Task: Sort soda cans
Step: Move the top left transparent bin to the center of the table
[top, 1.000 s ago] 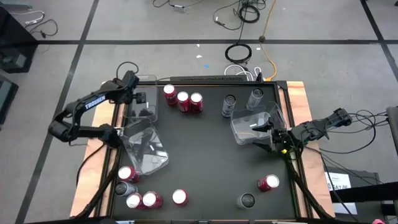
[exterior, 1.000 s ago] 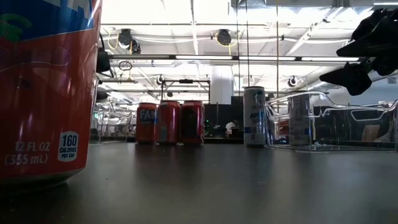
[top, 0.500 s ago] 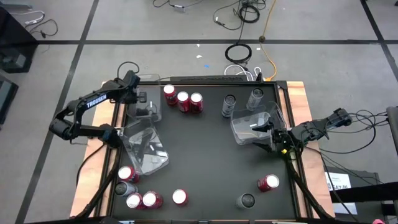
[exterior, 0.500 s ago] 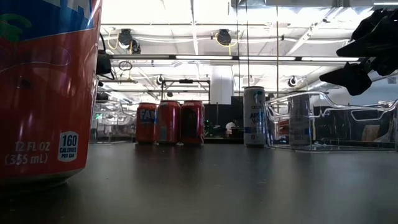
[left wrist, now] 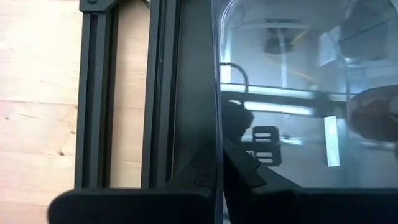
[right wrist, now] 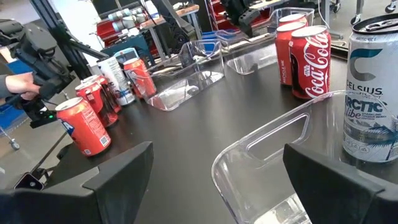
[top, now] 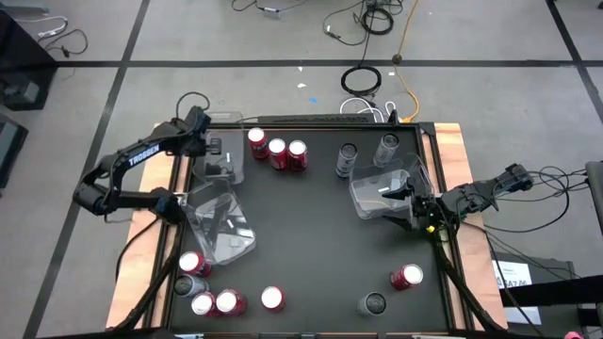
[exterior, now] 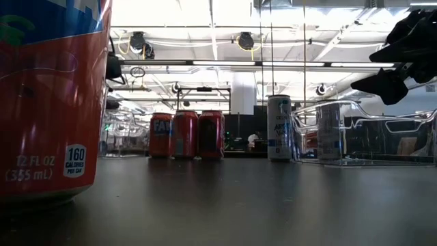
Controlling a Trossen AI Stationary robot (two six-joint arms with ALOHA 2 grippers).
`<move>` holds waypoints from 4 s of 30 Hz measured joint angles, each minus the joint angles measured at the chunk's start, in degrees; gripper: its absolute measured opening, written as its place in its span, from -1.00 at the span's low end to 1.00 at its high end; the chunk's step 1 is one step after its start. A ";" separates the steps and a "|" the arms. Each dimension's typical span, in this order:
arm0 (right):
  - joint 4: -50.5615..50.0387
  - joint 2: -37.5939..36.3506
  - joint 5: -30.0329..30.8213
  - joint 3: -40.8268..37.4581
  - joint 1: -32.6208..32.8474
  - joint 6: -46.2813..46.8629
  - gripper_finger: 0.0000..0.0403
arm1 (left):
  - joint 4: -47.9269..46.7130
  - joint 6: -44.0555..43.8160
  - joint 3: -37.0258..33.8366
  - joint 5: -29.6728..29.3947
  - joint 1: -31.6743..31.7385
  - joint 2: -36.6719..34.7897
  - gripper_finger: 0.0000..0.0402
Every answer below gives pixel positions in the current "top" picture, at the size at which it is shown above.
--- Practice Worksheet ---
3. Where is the black desk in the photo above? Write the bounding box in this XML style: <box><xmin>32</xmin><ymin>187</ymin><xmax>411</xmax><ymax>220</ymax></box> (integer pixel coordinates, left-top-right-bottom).
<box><xmin>0</xmin><ymin>8</ymin><xmax>58</xmax><ymax>112</ymax></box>

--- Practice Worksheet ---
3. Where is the clear plastic storage bin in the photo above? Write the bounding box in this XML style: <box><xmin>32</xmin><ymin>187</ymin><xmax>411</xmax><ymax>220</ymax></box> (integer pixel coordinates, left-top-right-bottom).
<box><xmin>203</xmin><ymin>110</ymin><xmax>247</xmax><ymax>186</ymax></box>
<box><xmin>181</xmin><ymin>180</ymin><xmax>258</xmax><ymax>266</ymax></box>
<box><xmin>349</xmin><ymin>156</ymin><xmax>433</xmax><ymax>221</ymax></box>

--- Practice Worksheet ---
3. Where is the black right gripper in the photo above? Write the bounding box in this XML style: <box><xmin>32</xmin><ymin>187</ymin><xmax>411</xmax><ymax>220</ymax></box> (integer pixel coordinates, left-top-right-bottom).
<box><xmin>380</xmin><ymin>185</ymin><xmax>447</xmax><ymax>233</ymax></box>

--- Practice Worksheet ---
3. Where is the white Celsius drink can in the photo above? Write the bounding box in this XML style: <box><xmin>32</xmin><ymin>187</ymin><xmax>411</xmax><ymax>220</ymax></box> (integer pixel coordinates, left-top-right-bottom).
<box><xmin>172</xmin><ymin>274</ymin><xmax>210</xmax><ymax>299</ymax></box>
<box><xmin>372</xmin><ymin>133</ymin><xmax>400</xmax><ymax>170</ymax></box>
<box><xmin>334</xmin><ymin>142</ymin><xmax>359</xmax><ymax>179</ymax></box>
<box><xmin>356</xmin><ymin>291</ymin><xmax>388</xmax><ymax>317</ymax></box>

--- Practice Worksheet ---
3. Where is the orange extension cable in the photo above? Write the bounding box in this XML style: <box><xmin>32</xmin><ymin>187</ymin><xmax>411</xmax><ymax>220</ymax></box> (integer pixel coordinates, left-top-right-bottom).
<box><xmin>392</xmin><ymin>0</ymin><xmax>421</xmax><ymax>124</ymax></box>

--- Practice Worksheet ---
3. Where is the black floor cable with plug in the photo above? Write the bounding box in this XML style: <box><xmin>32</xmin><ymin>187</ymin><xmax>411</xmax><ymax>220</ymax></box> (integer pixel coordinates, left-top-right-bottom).
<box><xmin>322</xmin><ymin>0</ymin><xmax>373</xmax><ymax>47</ymax></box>

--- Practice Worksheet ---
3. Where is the red Coca-Cola soda can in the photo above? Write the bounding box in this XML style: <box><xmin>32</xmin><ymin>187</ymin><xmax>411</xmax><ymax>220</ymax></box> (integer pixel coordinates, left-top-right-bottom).
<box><xmin>215</xmin><ymin>288</ymin><xmax>249</xmax><ymax>317</ymax></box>
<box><xmin>389</xmin><ymin>263</ymin><xmax>425</xmax><ymax>292</ymax></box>
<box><xmin>190</xmin><ymin>291</ymin><xmax>220</xmax><ymax>317</ymax></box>
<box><xmin>286</xmin><ymin>139</ymin><xmax>310</xmax><ymax>173</ymax></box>

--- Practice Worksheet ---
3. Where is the white floor cable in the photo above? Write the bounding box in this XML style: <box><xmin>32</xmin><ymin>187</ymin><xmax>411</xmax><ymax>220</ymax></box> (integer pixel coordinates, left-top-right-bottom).
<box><xmin>16</xmin><ymin>15</ymin><xmax>71</xmax><ymax>40</ymax></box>

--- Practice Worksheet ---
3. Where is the black metal table frame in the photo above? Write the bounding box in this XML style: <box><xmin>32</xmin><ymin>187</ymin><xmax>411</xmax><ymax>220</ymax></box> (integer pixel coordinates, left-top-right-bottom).
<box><xmin>110</xmin><ymin>107</ymin><xmax>508</xmax><ymax>339</ymax></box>

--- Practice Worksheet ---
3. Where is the black coiled floor cable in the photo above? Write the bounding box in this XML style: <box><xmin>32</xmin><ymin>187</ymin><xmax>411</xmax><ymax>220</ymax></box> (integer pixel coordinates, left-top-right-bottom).
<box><xmin>340</xmin><ymin>64</ymin><xmax>383</xmax><ymax>98</ymax></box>
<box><xmin>360</xmin><ymin>6</ymin><xmax>395</xmax><ymax>37</ymax></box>

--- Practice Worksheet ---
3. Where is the dark monitor screen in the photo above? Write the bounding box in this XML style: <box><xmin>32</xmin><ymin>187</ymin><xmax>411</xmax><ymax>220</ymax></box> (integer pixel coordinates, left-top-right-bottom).
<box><xmin>0</xmin><ymin>112</ymin><xmax>29</xmax><ymax>189</ymax></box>

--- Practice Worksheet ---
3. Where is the thin black floor cable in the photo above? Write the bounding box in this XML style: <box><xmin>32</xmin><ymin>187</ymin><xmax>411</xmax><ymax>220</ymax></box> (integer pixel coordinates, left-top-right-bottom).
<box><xmin>37</xmin><ymin>27</ymin><xmax>90</xmax><ymax>60</ymax></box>

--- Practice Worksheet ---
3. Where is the red Fanta soda can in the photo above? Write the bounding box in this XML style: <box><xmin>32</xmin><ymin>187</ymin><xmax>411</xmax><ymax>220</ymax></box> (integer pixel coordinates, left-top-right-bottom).
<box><xmin>247</xmin><ymin>126</ymin><xmax>270</xmax><ymax>161</ymax></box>
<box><xmin>260</xmin><ymin>284</ymin><xmax>286</xmax><ymax>313</ymax></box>
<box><xmin>267</xmin><ymin>137</ymin><xmax>289</xmax><ymax>171</ymax></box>
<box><xmin>177</xmin><ymin>250</ymin><xmax>213</xmax><ymax>279</ymax></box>

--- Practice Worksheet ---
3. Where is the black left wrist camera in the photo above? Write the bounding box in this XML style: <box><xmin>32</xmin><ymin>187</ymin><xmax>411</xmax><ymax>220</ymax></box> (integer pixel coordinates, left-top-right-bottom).
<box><xmin>186</xmin><ymin>105</ymin><xmax>212</xmax><ymax>129</ymax></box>

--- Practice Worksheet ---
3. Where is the black box with white label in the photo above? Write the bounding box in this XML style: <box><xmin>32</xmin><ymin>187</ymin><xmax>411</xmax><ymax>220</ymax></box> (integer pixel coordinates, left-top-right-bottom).
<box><xmin>492</xmin><ymin>251</ymin><xmax>579</xmax><ymax>327</ymax></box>

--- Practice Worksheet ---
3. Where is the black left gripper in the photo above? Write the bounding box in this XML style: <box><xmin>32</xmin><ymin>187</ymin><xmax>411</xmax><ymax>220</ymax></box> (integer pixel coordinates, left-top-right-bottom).
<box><xmin>181</xmin><ymin>125</ymin><xmax>223</xmax><ymax>157</ymax></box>

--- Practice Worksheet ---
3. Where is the white cable bundle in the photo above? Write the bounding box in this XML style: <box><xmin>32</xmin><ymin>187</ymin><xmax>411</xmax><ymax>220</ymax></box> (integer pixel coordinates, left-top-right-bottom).
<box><xmin>338</xmin><ymin>96</ymin><xmax>398</xmax><ymax>124</ymax></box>

